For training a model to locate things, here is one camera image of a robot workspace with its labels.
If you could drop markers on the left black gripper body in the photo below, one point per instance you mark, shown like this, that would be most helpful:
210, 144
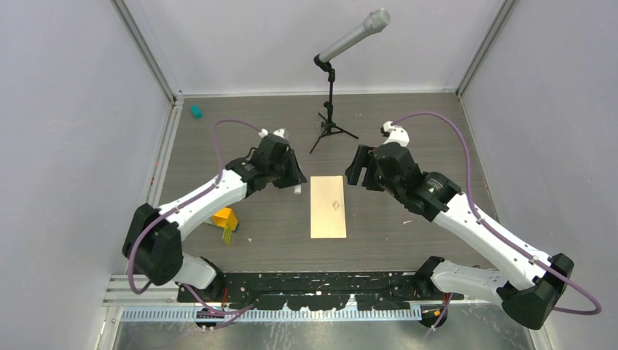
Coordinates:
285, 176

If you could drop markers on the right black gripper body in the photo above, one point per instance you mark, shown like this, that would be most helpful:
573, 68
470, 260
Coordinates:
388, 184

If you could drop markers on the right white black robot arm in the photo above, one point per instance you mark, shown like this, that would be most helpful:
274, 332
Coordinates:
525, 281

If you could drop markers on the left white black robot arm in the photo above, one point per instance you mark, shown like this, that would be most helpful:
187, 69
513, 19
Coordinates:
154, 240

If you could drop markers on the black tripod microphone stand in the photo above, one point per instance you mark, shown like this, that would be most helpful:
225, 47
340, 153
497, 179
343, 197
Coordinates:
328, 126

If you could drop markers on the colourful toy brick structure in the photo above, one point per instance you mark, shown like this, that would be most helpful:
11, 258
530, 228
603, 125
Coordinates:
226, 219

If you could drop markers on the yellow-green lattice piece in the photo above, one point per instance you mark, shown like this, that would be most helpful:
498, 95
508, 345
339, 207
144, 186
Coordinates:
227, 235

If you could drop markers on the teal small block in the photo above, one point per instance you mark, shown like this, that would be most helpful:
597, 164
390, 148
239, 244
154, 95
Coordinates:
196, 111

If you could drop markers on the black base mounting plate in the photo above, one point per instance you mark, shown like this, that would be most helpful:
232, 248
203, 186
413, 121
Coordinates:
317, 291

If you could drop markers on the silver microphone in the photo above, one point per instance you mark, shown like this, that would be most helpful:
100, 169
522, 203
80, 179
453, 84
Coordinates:
374, 23

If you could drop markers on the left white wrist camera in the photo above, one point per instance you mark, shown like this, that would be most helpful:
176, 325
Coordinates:
282, 133

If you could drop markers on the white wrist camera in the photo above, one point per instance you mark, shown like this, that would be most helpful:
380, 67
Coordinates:
394, 134
282, 133

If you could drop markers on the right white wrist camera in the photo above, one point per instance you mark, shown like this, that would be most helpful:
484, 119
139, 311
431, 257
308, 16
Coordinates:
394, 134

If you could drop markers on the white slotted cable duct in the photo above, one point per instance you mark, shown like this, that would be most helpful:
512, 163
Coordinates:
194, 314

